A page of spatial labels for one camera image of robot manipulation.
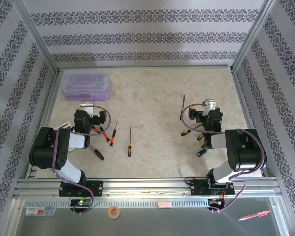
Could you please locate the ratchet wrench red handle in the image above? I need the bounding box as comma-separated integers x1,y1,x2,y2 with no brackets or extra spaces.
89,144,105,161

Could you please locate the purple toolbox with clear lid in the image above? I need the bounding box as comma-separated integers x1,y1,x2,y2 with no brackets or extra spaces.
60,70,112,101

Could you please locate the yellow-handled screwdriver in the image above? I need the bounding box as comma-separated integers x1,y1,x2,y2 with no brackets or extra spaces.
127,126,133,157

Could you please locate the controller board green light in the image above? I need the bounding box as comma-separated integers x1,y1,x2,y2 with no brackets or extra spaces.
70,198,92,207

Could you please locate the orange tape roll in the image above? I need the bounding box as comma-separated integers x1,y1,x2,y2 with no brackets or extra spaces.
108,206,121,219

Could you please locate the white label sticker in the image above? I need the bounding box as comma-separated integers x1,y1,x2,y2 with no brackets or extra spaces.
25,206,57,217

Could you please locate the red pen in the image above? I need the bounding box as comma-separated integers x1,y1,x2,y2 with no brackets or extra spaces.
238,210,271,221

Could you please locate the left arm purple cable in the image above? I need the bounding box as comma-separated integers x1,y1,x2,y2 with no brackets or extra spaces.
51,105,112,216

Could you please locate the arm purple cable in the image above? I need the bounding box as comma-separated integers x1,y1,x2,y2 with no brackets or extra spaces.
180,102,267,214
51,105,112,216

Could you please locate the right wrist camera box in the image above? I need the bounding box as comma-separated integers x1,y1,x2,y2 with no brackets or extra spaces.
202,98,217,116

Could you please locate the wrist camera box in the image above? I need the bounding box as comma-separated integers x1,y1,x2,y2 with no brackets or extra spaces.
202,98,217,116
79,101,95,116

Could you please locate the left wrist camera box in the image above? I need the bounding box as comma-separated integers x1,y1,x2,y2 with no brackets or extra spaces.
79,101,95,116

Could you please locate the aluminium side rail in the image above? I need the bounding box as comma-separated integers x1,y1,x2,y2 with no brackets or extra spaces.
26,70,64,180
231,68,272,179

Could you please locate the aluminium rear rail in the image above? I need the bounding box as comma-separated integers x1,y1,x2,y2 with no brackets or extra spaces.
57,64,234,72

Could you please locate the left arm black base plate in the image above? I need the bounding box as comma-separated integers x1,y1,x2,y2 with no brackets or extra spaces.
59,180,104,197

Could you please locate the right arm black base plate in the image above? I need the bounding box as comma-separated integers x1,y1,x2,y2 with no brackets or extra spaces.
189,179,236,197

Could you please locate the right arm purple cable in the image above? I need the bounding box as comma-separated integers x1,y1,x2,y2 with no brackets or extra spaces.
180,102,267,214

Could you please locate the aluminium mounting rail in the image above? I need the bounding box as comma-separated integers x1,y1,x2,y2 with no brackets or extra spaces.
13,178,282,197

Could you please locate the grey slotted cable duct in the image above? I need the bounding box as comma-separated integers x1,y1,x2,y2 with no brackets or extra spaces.
23,198,211,209

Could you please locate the aluminium frame post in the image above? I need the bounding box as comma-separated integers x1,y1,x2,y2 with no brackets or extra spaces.
231,0,278,73
13,0,61,74

